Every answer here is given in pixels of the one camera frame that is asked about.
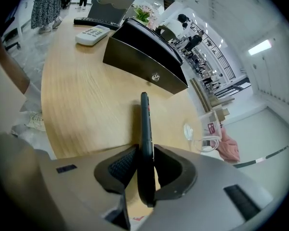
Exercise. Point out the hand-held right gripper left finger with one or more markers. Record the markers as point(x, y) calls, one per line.
point(86, 186)

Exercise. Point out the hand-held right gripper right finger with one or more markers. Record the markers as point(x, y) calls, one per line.
point(197, 191)

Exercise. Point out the slim black remote control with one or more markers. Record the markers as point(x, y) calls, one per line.
point(146, 138)

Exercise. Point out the black storage box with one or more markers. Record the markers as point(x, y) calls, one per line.
point(144, 56)

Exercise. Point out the white remote control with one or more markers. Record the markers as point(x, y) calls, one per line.
point(92, 34)

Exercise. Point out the long black remote control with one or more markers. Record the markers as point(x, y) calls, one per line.
point(96, 22)

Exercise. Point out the pink cloth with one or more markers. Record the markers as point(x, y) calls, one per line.
point(228, 148)

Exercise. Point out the clear glass mug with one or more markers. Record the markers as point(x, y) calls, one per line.
point(210, 129)

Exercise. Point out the person's white shoe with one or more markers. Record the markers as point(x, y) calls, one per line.
point(35, 123)

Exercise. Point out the person's leg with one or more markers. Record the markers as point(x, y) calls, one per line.
point(14, 71)

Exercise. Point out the black metal railing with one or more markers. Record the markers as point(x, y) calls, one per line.
point(219, 54)

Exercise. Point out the rectangular ceiling lamp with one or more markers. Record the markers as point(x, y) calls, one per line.
point(260, 47)

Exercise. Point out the grey metal file holder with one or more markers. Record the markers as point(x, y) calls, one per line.
point(110, 7)

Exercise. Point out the pink flower bouquet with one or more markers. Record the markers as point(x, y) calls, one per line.
point(147, 14)

